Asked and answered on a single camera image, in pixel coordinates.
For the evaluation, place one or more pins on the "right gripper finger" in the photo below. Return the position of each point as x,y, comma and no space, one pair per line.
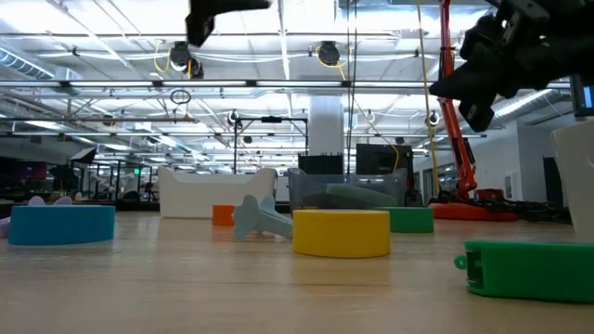
478,116
468,83

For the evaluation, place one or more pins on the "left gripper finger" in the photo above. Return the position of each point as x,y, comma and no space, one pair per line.
241,3
200,23

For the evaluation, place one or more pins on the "green tape roll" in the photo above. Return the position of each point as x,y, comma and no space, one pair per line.
413,220

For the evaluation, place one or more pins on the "mint green stapler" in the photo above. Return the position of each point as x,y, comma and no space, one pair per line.
366,195

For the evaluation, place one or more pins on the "yellow tape roll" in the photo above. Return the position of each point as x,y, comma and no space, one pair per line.
341,234

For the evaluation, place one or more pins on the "small orange block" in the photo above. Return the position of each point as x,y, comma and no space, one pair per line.
223,215

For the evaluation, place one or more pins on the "light blue staple remover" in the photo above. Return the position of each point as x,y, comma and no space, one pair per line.
260,220

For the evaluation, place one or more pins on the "blue tape roll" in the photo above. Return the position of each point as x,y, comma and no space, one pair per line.
60,225

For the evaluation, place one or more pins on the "black computer monitor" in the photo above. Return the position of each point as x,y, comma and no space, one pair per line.
584,95

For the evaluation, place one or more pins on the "dark red box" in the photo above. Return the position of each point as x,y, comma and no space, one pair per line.
489,195

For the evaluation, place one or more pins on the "black screen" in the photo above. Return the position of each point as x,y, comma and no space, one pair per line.
383,160

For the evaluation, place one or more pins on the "white pillar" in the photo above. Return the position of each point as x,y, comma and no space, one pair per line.
326,125

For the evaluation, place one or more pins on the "black box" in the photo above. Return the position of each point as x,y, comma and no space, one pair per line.
321,164

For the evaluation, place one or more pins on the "white plastic bin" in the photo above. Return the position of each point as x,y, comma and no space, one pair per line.
209,195

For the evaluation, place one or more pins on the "grey translucent bin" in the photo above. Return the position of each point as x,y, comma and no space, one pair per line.
306,183

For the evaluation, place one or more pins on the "black frame stand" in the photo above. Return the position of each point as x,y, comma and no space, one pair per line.
271,119

